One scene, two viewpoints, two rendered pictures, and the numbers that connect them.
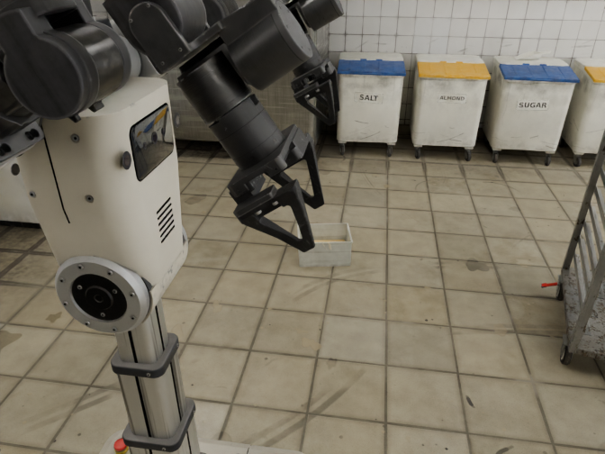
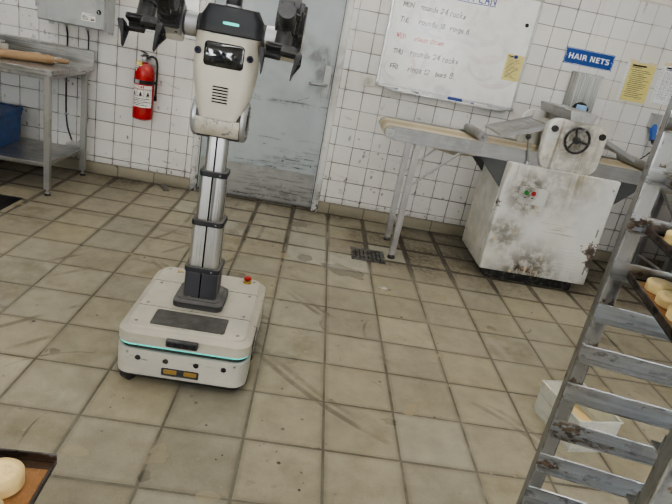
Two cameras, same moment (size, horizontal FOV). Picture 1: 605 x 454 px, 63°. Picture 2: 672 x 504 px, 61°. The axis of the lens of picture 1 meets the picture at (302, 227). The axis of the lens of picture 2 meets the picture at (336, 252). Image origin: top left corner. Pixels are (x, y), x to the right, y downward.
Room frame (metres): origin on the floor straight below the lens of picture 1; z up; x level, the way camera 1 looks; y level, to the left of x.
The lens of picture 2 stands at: (0.77, -2.00, 1.45)
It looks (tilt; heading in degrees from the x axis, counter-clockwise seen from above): 21 degrees down; 77
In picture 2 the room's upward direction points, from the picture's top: 11 degrees clockwise
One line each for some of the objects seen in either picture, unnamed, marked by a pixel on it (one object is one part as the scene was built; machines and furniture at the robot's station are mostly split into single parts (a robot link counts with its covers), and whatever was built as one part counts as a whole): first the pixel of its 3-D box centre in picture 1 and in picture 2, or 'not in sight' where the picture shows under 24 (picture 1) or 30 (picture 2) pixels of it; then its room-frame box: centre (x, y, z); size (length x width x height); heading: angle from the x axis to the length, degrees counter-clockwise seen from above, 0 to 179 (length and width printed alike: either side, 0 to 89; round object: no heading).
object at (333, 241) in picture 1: (323, 244); (575, 415); (2.42, -0.12, 0.08); 0.30 x 0.22 x 0.16; 92
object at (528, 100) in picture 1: (523, 110); not in sight; (4.09, -1.86, 0.38); 0.64 x 0.54 x 0.77; 170
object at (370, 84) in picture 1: (368, 104); not in sight; (4.29, -0.58, 0.38); 0.64 x 0.54 x 0.77; 174
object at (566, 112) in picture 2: not in sight; (566, 112); (3.10, 1.81, 1.23); 0.58 x 0.19 x 0.07; 81
